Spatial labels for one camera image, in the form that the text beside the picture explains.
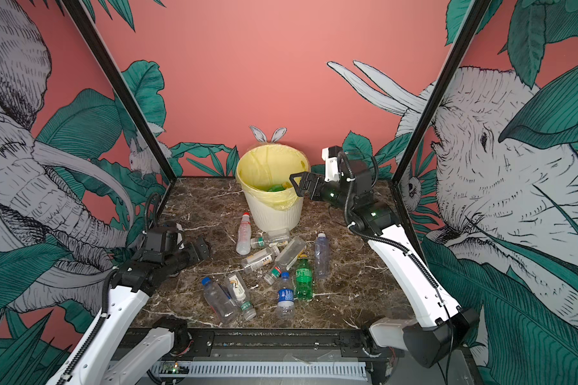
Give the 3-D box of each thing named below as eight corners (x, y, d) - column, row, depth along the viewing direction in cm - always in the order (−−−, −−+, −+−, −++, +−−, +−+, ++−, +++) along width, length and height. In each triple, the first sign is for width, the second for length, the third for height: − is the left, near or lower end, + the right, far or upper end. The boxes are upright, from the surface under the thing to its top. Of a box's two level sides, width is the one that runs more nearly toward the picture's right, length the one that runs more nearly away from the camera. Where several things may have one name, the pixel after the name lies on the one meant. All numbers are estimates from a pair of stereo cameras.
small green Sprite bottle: (294, 301, 85) (295, 295, 80) (295, 260, 95) (295, 253, 90) (312, 301, 85) (313, 295, 80) (310, 260, 95) (311, 253, 90)
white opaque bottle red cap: (236, 256, 95) (234, 250, 91) (243, 216, 108) (241, 210, 104) (250, 256, 95) (248, 250, 91) (255, 216, 108) (254, 210, 104)
